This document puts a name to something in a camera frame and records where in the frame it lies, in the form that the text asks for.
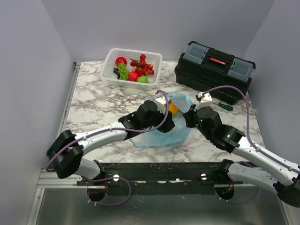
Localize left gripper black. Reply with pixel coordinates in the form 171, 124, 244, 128
142, 106, 174, 133

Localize light blue plastic bag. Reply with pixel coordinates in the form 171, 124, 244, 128
130, 91, 192, 148

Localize red fake peach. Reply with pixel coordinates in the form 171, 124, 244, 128
128, 71, 139, 82

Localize red fake cherry bunch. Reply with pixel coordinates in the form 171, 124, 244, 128
130, 54, 155, 76

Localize green fake grape bunch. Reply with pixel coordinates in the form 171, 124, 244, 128
118, 62, 129, 80

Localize dark purple fake grapes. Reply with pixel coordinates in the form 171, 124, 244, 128
113, 67, 120, 79

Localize red fake apple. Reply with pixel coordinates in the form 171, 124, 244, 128
115, 57, 128, 66

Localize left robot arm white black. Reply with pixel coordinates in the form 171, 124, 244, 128
46, 97, 175, 185

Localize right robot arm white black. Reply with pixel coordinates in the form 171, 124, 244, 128
183, 105, 300, 208

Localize green fake fruit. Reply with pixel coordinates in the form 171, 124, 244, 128
136, 75, 149, 83

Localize black plastic toolbox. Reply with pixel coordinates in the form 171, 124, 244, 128
174, 41, 256, 94

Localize white plastic basket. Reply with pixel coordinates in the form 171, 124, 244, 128
100, 48, 162, 90

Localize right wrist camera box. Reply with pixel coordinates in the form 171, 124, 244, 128
195, 92, 213, 111

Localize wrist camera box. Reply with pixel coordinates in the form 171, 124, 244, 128
195, 92, 213, 111
153, 95, 172, 114

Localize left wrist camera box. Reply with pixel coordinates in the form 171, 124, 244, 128
153, 95, 172, 114

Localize green handled screwdriver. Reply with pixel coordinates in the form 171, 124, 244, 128
213, 102, 233, 112

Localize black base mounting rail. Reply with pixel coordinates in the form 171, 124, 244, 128
77, 160, 232, 195

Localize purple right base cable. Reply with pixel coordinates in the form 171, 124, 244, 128
217, 161, 260, 204

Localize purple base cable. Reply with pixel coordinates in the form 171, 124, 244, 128
87, 177, 131, 207
217, 161, 260, 204

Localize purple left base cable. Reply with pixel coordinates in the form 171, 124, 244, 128
87, 177, 131, 207

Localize aluminium frame profile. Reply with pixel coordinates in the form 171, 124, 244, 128
37, 168, 82, 189

